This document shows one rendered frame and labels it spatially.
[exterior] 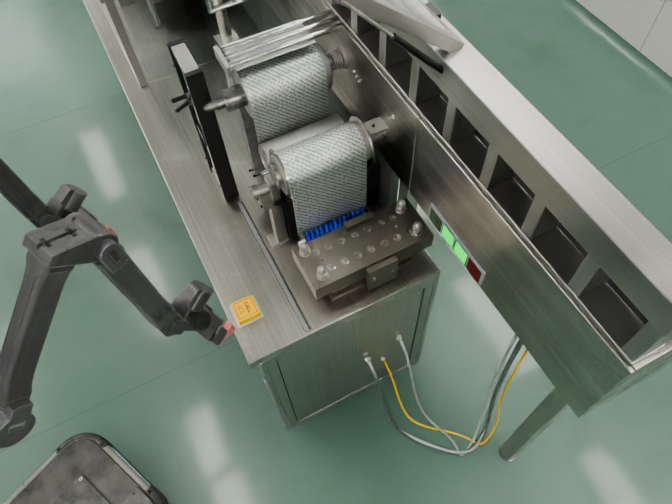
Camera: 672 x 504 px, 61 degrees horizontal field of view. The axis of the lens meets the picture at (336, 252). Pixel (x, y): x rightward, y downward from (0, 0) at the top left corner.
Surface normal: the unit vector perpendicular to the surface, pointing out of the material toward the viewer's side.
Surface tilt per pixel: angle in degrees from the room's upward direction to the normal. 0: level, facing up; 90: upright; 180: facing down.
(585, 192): 0
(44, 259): 44
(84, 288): 0
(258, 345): 0
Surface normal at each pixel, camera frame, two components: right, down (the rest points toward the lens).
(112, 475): -0.04, -0.53
